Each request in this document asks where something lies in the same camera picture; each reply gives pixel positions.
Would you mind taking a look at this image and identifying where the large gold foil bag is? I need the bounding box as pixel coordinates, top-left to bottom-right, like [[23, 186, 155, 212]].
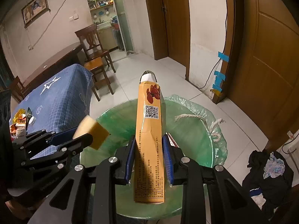
[[13, 108, 30, 125]]

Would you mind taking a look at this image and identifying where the dark wooden chair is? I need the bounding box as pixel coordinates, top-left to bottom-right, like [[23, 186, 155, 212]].
[[75, 24, 116, 73], [8, 76, 27, 103]]

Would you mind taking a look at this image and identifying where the trash bin with green bag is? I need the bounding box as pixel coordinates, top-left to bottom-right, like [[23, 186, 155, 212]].
[[79, 94, 228, 220]]

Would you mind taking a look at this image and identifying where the light wooden seat chair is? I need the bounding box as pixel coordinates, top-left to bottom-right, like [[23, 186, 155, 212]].
[[84, 56, 115, 102]]

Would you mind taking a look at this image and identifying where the brown panelled wooden door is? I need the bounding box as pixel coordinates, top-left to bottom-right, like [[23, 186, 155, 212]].
[[225, 0, 299, 154]]

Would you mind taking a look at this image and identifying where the crumpled white blue cloth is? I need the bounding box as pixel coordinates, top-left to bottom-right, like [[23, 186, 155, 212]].
[[263, 152, 286, 180]]

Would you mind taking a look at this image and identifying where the pile of dark clothes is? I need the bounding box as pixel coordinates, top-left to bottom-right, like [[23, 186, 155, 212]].
[[242, 150, 295, 215]]

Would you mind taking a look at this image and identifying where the glass sliding door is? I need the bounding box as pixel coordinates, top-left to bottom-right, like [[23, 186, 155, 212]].
[[109, 0, 135, 53]]

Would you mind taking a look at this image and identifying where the long orange cardboard box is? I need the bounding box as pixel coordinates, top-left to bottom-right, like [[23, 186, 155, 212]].
[[133, 70, 167, 204]]

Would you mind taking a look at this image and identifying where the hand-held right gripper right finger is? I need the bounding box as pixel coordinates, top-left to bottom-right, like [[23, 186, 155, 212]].
[[163, 133, 269, 224]]

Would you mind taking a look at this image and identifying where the yellow white sponge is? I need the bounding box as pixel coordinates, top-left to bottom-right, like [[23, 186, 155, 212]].
[[72, 115, 110, 150]]

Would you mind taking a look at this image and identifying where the framed wall picture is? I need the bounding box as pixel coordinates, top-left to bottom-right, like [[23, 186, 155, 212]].
[[21, 0, 50, 28]]

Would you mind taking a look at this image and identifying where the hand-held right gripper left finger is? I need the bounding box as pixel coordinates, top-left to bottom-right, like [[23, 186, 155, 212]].
[[28, 135, 137, 224]]

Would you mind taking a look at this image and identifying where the blue checked star tablecloth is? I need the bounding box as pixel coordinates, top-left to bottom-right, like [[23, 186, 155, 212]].
[[9, 63, 94, 145]]

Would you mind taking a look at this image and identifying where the dark wooden dining table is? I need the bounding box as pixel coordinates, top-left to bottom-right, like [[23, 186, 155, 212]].
[[22, 41, 85, 94]]

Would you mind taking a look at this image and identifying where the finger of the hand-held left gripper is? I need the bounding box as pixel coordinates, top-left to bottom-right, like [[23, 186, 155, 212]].
[[12, 127, 78, 154], [21, 133, 94, 169]]

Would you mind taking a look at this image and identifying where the white rope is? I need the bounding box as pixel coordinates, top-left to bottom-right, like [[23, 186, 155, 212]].
[[175, 114, 226, 143]]

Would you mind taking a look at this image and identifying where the black wall cable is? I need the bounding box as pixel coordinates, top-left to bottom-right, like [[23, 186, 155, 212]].
[[197, 0, 229, 89]]

